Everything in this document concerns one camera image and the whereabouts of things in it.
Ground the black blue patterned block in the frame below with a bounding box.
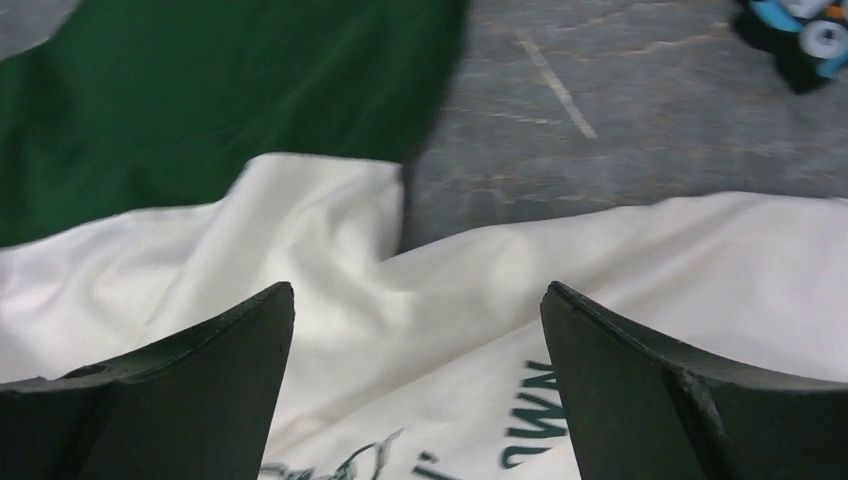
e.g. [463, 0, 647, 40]
[731, 0, 847, 95]

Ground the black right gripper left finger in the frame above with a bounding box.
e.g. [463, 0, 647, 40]
[1, 282, 295, 480]

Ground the white and green t-shirt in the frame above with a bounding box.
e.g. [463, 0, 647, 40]
[1, 1, 847, 479]

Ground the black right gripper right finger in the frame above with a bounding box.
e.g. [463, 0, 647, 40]
[540, 282, 847, 479]

